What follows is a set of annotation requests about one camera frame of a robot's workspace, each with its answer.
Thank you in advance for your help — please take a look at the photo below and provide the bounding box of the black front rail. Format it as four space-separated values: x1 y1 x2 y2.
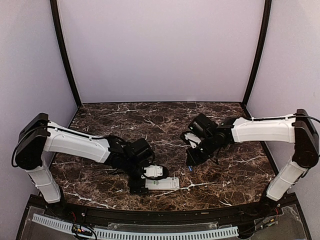
29 193 298 227

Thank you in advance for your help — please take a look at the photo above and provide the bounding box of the right black frame post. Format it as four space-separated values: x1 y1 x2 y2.
241 0 272 108

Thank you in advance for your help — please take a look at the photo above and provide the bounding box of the black frame post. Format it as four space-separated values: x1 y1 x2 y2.
241 0 272 108
49 0 82 108

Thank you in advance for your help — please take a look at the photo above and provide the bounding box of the white remote control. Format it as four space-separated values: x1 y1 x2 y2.
145 177 180 191

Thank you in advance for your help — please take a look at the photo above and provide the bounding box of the white cable duct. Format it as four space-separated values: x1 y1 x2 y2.
32 213 239 240

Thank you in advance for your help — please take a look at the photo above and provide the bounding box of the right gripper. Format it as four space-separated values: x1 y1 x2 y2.
186 134 218 166

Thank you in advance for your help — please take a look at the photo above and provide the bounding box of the left black frame post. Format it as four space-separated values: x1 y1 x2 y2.
49 0 82 108

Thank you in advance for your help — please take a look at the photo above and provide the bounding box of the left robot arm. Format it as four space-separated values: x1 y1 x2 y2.
11 113 163 218

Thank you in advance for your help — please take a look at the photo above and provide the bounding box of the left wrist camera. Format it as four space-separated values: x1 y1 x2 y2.
141 165 169 180

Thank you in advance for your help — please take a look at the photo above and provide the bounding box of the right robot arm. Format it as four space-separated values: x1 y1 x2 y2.
180 109 320 217

